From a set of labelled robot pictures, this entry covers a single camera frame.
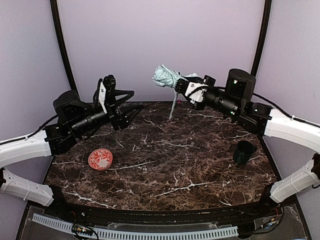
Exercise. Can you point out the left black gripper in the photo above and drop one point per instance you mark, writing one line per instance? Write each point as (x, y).
(114, 113)

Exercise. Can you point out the mint green folding umbrella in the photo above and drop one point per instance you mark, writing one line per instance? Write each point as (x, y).
(166, 77)

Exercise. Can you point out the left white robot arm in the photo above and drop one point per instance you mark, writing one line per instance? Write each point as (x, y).
(73, 120)

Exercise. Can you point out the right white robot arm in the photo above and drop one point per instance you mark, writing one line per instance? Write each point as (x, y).
(234, 102)

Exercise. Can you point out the orange patterned ceramic bowl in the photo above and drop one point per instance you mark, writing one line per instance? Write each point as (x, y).
(100, 159)

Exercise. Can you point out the dark green ceramic cup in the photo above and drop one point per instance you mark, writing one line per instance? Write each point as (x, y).
(243, 152)

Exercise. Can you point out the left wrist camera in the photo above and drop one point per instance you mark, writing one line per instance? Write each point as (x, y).
(105, 94)

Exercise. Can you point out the right black frame post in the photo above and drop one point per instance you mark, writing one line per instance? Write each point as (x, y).
(262, 37)

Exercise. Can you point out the black frame post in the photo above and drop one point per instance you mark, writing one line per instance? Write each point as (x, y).
(262, 37)
(54, 5)

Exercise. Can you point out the left black frame post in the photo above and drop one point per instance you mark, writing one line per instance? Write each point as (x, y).
(54, 5)

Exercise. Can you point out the white slotted cable duct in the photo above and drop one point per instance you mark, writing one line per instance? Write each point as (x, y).
(118, 231)

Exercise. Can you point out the black front table rail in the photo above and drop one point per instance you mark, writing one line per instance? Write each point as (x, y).
(96, 216)

